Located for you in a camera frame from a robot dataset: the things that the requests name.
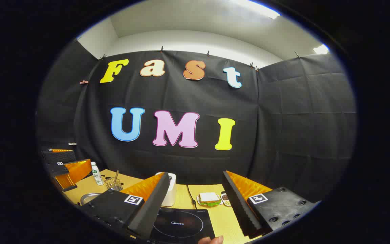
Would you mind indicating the white green-capped drink bottle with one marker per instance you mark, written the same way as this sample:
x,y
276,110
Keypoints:
x,y
97,176

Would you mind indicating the white divided grain dish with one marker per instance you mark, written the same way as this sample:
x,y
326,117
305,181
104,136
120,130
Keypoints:
x,y
225,198

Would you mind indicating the ceiling light panel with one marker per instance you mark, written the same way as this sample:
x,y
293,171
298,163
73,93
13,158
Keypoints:
x,y
321,49
262,10

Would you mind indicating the wooden stick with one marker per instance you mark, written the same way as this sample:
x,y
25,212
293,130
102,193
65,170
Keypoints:
x,y
116,176

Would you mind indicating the black backdrop cloth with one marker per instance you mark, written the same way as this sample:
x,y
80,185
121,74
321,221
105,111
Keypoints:
x,y
181,95

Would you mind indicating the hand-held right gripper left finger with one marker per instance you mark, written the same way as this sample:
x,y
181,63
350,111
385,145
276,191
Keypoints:
x,y
151,210

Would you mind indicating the black induction cooktop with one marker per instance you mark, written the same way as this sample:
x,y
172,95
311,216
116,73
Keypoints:
x,y
198,234

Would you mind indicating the sandwich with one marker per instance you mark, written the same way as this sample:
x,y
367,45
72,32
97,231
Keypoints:
x,y
209,197

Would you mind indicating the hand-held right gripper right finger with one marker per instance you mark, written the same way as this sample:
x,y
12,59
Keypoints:
x,y
240,210

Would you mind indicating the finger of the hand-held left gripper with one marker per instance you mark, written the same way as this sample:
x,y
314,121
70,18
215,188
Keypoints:
x,y
57,168
59,157

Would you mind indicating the white plate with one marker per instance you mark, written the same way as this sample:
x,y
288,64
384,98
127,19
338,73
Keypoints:
x,y
201,203

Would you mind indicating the white toaster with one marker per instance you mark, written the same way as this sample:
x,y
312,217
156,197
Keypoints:
x,y
171,193

